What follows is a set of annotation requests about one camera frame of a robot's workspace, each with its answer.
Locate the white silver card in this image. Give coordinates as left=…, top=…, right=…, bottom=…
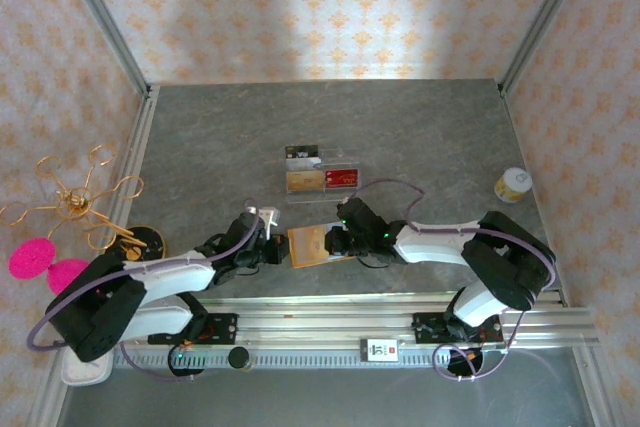
left=285, top=156, right=322, bottom=173

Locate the black VIP card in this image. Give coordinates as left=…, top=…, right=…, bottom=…
left=284, top=145, right=320, bottom=161

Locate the aluminium side rail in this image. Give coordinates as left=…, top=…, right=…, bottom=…
left=29, top=85, right=161, bottom=427

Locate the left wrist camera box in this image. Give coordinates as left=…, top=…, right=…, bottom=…
left=244, top=204, right=281, bottom=239

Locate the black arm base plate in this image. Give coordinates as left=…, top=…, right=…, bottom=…
left=412, top=311, right=504, bottom=346
left=147, top=313, right=239, bottom=347

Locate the clear acrylic card stand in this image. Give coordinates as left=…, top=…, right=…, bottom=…
left=283, top=145, right=362, bottom=206

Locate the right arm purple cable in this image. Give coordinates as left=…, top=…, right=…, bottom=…
left=349, top=179, right=557, bottom=383

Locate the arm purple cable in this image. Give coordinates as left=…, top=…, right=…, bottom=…
left=27, top=201, right=269, bottom=383
left=349, top=179, right=557, bottom=383

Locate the white label tag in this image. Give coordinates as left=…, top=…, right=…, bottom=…
left=360, top=338, right=400, bottom=363

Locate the white square clock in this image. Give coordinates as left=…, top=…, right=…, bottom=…
left=60, top=349, right=114, bottom=387

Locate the black round knob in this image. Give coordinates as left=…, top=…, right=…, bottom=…
left=228, top=346, right=251, bottom=372

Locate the orange leather card holder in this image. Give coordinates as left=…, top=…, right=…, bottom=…
left=287, top=223, right=359, bottom=269

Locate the gold card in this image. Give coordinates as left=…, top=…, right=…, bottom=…
left=285, top=170, right=325, bottom=194

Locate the black round gold-print plate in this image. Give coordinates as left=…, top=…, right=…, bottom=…
left=107, top=225, right=169, bottom=263

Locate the aluminium frame post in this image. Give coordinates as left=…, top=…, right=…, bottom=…
left=52, top=0, right=154, bottom=98
left=498, top=0, right=596, bottom=96

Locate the gold wire stand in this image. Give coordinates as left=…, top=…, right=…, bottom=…
left=0, top=144, right=149, bottom=251

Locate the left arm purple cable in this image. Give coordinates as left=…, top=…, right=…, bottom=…
left=27, top=201, right=269, bottom=383

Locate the aluminium mounting rail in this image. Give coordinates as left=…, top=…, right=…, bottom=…
left=52, top=296, right=599, bottom=351

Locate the grey slotted cable duct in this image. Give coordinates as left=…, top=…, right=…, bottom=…
left=113, top=349, right=501, bottom=371

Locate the red card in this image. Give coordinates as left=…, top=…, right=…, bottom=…
left=324, top=168, right=361, bottom=189

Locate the small yellow white jar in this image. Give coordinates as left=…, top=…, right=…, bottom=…
left=493, top=167, right=532, bottom=203

